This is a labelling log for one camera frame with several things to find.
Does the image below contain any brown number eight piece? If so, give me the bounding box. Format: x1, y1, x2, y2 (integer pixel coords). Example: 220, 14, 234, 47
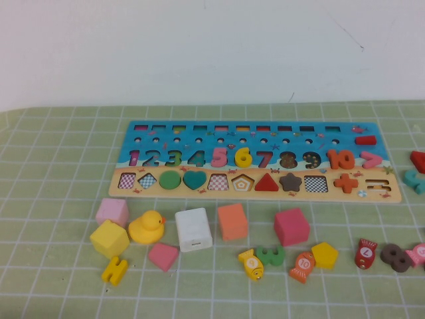
380, 243, 412, 273

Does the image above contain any white charger block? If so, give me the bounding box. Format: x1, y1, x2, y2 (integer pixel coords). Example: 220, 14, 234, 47
175, 207, 214, 253

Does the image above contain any brown star piece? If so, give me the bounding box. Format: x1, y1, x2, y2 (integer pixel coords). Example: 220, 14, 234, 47
279, 172, 305, 193

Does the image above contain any blue beach wooden puzzle board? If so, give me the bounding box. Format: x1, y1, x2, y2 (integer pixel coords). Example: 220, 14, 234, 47
108, 120, 402, 203

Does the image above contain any light pink wooden cube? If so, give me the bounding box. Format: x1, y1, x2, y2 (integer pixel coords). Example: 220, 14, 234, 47
95, 197, 129, 229

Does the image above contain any green checked tablecloth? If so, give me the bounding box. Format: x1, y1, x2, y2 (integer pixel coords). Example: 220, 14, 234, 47
0, 101, 425, 319

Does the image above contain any orange number ten piece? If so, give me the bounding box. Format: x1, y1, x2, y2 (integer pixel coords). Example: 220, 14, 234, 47
327, 149, 356, 171

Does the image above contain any teal wooden number piece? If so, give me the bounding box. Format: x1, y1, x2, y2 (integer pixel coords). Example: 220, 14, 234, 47
404, 169, 425, 195

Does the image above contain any pink greater-than sign piece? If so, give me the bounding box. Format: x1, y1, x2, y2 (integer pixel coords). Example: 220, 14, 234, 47
361, 151, 384, 169

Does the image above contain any red wooden fish seven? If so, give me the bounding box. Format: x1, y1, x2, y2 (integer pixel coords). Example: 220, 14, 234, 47
354, 237, 379, 270

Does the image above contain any orange wooden fish ten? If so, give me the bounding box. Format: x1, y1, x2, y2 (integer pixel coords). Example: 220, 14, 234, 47
289, 251, 316, 284

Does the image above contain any pink number five piece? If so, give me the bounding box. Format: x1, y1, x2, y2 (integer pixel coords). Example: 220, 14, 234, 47
211, 146, 232, 168

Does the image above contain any teal heart piece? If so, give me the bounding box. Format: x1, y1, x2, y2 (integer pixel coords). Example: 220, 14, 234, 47
183, 170, 207, 191

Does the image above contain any green circle piece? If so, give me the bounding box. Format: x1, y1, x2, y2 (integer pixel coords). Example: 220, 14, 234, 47
159, 171, 183, 191

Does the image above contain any yellow rubber duck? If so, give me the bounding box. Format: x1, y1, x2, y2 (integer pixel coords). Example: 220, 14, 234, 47
127, 210, 167, 246

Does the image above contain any yellow pentagon piece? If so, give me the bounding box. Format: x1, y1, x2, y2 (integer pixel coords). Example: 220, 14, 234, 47
311, 242, 339, 269

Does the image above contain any green number three piece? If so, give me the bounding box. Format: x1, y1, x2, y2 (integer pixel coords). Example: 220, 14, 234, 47
256, 245, 287, 267

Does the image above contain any yellow number six piece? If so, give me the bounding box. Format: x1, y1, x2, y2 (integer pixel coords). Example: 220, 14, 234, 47
234, 146, 254, 169

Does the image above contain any red triangle piece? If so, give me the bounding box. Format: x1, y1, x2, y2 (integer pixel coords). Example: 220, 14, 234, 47
254, 172, 280, 193

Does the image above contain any red wooden number piece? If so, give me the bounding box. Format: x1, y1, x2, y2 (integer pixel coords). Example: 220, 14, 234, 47
410, 151, 425, 173

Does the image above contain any orange wooden cube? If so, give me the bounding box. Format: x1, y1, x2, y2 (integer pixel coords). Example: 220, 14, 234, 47
217, 203, 250, 242

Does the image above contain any yellow wooden cube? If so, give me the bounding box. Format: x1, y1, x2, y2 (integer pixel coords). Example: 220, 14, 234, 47
89, 219, 131, 260

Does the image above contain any pink trapezoid piece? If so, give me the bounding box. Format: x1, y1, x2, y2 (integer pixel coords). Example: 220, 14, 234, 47
147, 243, 180, 273

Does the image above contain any magenta wooden cube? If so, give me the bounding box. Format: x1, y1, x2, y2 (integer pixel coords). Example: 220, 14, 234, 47
274, 208, 311, 248

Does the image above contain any pink wooden fish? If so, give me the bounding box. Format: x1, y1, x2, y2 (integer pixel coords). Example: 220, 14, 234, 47
405, 242, 425, 268

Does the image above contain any yellow wooden fish nine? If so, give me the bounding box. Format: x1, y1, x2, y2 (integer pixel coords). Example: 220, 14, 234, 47
238, 249, 266, 282

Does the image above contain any orange plus sign piece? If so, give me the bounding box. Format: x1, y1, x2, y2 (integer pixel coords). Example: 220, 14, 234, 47
333, 173, 360, 194

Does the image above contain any yellow H-shaped piece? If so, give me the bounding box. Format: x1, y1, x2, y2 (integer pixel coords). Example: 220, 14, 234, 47
101, 255, 129, 287

